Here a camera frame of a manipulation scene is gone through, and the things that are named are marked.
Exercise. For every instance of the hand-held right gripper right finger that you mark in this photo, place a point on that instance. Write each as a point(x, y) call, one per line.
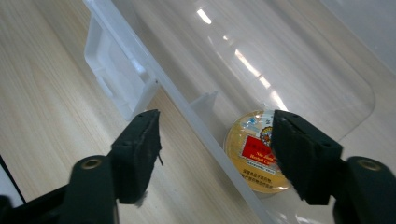
point(308, 161)

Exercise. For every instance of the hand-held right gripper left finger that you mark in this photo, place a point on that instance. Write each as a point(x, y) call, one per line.
point(137, 155)

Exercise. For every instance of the round yellow tin red label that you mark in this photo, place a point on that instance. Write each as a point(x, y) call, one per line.
point(249, 175)

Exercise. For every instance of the clear plastic storage box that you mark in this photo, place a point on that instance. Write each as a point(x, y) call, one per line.
point(118, 68)

